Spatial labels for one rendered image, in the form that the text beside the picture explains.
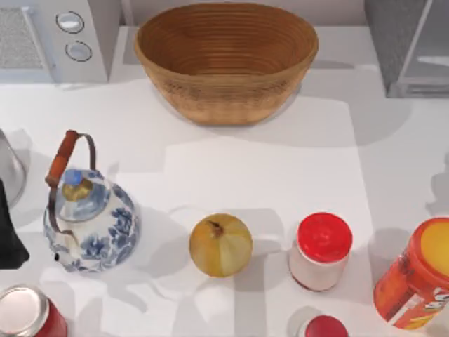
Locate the red lidded jar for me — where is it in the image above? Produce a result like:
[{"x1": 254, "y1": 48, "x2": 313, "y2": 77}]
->
[{"x1": 296, "y1": 315, "x2": 350, "y2": 337}]

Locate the pale microwave oven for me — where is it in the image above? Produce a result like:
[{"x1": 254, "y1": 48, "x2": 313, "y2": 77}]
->
[{"x1": 0, "y1": 0, "x2": 123, "y2": 84}]

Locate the yellow onion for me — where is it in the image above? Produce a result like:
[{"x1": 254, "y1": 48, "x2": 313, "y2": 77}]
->
[{"x1": 189, "y1": 213, "x2": 254, "y2": 279}]

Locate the round microwave knob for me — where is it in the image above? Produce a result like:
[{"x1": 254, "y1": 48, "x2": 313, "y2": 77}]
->
[
  {"x1": 65, "y1": 40, "x2": 93, "y2": 63},
  {"x1": 55, "y1": 11, "x2": 86, "y2": 34}
]

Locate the blue and white kettle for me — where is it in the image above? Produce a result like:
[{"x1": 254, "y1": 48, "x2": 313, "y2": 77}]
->
[{"x1": 43, "y1": 129, "x2": 141, "y2": 274}]

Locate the white jar with red lid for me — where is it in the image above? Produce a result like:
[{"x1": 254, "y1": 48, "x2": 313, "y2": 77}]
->
[{"x1": 288, "y1": 211, "x2": 353, "y2": 292}]

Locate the brown woven basket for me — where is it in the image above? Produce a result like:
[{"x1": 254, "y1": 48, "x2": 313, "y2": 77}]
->
[{"x1": 134, "y1": 2, "x2": 320, "y2": 126}]

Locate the red can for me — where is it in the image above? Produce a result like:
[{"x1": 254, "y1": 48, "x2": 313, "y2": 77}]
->
[{"x1": 0, "y1": 284, "x2": 68, "y2": 337}]

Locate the orange canister with yellow lid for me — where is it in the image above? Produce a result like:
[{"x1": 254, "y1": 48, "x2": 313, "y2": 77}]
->
[{"x1": 373, "y1": 217, "x2": 449, "y2": 331}]

